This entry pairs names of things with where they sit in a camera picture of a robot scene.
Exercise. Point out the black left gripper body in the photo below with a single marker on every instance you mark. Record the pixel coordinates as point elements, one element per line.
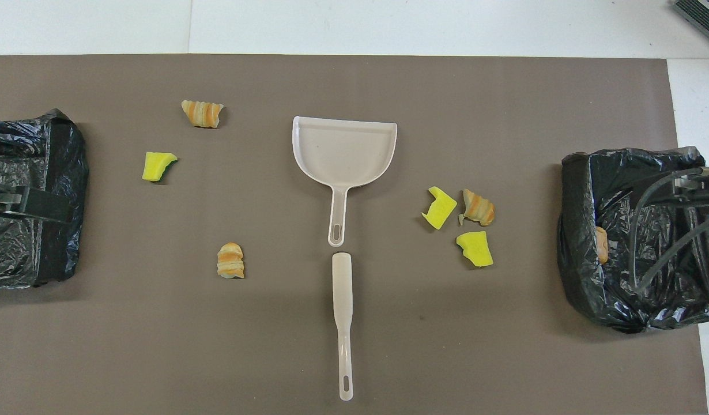
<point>43,206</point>

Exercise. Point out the orange croissant piece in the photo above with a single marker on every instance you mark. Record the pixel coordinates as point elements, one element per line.
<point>602,245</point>

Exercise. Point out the dark grey ribbed device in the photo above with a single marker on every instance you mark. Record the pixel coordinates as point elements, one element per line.
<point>703,14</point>

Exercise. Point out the beige hand brush black bristles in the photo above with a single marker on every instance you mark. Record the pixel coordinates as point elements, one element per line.
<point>342,288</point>

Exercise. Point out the beige plastic dustpan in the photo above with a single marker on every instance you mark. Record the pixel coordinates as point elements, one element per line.
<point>343,153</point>

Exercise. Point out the black bag lined bin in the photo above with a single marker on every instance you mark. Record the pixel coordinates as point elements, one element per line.
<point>20,144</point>
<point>579,288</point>

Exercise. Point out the striped croissant piece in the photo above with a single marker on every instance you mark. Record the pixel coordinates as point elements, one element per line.
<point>202,114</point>
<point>478,208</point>
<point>230,260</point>

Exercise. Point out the yellow sponge piece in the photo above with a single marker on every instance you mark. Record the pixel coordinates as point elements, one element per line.
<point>475,249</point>
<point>155,166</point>
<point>441,207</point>

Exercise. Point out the brown table mat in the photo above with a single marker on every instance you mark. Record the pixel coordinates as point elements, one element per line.
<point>389,86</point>

